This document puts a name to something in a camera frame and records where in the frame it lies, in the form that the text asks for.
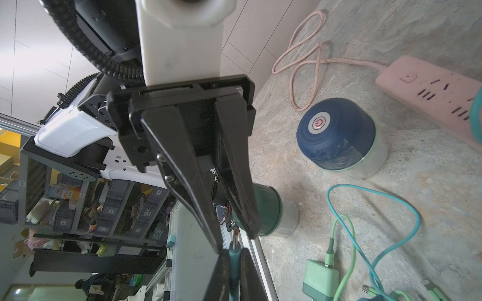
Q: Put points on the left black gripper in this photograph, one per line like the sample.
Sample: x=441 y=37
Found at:
x=176 y=124

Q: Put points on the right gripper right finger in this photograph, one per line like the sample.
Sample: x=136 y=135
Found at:
x=251 y=286

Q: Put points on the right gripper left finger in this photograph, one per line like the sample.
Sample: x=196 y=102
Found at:
x=219 y=285

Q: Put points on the green USB charger adapter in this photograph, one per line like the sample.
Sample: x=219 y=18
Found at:
x=320 y=282

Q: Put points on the blue cordless meat grinder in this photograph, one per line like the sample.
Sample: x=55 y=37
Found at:
x=340 y=137

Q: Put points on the pink power strip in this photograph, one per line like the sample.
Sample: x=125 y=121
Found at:
x=443 y=96

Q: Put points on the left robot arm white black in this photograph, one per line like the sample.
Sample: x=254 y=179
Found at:
x=106 y=33

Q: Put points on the background storage shelving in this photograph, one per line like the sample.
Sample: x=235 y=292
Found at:
x=78 y=219

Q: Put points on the green cordless meat grinder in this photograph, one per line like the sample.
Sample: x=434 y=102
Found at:
x=278 y=216

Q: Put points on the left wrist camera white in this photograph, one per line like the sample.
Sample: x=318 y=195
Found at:
x=181 y=40

